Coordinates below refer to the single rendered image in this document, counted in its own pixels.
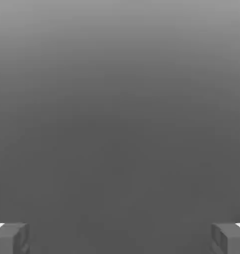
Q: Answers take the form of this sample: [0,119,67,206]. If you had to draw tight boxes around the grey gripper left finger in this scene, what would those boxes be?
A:
[0,222,31,254]

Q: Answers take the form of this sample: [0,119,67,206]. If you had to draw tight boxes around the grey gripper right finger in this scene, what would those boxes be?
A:
[210,222,240,254]

